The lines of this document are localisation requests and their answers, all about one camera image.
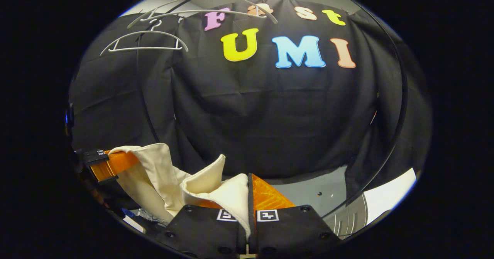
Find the white plastic clothes hanger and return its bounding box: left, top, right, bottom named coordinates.
left=100, top=19, right=189, bottom=57
left=127, top=0, right=278, bottom=30

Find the white flat board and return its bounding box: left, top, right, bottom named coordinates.
left=363, top=168, right=418, bottom=225

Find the white ribbed panel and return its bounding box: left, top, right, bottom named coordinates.
left=324, top=195, right=369, bottom=238

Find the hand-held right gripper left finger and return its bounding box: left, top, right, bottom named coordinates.
left=156, top=199, right=249, bottom=259

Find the cream collared shirt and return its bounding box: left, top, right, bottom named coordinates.
left=109, top=143, right=251, bottom=240

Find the black metal clothes rack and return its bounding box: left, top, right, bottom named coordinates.
left=135, top=0, right=409, bottom=219

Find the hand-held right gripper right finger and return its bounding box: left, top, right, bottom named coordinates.
left=248, top=173, right=341, bottom=259

